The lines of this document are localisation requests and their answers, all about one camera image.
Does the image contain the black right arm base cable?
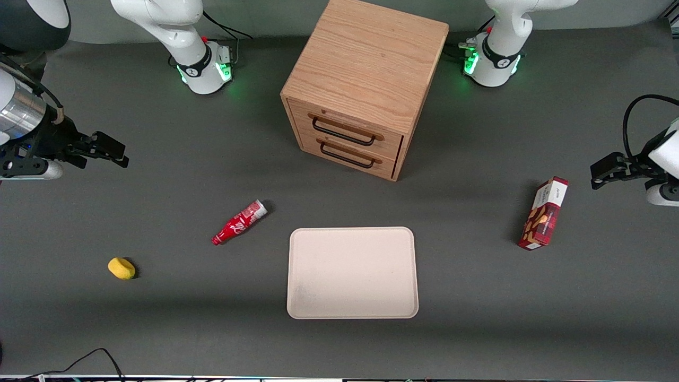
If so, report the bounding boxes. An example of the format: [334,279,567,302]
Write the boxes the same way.
[202,10,254,67]

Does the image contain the black cable at table edge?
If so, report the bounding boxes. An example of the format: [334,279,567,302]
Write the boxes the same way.
[0,348,126,382]

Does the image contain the black metal drawer handle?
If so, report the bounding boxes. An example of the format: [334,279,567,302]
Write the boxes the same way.
[319,141,376,170]
[311,117,377,147]

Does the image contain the red coke bottle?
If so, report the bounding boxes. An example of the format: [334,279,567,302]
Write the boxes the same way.
[211,199,269,247]

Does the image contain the red snack box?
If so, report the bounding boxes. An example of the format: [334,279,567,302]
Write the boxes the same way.
[518,176,569,251]

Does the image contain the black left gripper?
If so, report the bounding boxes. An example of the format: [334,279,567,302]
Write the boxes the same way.
[590,127,670,190]

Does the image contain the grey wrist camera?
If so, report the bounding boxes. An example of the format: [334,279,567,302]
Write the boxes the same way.
[0,160,64,181]
[646,179,679,207]

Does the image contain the wooden drawer cabinet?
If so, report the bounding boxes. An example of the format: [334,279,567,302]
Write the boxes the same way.
[280,0,450,182]

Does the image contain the wooden drawer front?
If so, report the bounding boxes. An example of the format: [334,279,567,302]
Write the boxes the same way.
[289,100,404,158]
[298,133,398,177]

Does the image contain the black right arm wrist cable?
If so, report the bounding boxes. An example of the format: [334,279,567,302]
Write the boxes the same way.
[0,53,65,125]

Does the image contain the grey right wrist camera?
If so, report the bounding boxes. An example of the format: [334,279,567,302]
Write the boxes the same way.
[0,160,64,181]

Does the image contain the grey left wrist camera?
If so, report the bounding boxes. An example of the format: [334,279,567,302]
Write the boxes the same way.
[646,179,679,207]

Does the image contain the beige plastic tray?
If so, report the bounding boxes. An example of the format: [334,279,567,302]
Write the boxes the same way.
[286,227,420,320]

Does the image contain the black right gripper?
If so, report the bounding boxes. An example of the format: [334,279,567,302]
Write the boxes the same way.
[0,118,130,179]

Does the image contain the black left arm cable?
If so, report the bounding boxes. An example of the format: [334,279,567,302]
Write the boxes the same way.
[623,94,679,160]

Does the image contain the yellow sponge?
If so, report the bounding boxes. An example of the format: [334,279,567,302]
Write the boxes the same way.
[107,257,136,281]

